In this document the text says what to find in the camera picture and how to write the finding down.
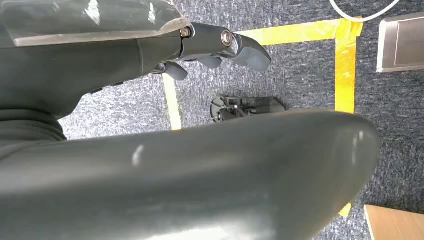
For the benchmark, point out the ribbed grey left arm sleeve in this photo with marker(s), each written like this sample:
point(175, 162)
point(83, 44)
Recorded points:
point(26, 127)

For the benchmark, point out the light wooden board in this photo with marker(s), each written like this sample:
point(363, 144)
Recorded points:
point(396, 223)

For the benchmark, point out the grey robot leg shell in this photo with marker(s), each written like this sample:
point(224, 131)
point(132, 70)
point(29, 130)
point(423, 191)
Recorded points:
point(198, 179)

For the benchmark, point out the metal floor socket plate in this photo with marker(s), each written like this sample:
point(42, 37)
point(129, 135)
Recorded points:
point(402, 43)

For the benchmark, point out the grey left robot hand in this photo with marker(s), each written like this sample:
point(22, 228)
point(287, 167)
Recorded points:
point(66, 63)

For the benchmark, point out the pale yellow floor tape strip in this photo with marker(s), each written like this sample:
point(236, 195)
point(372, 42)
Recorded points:
point(173, 102)

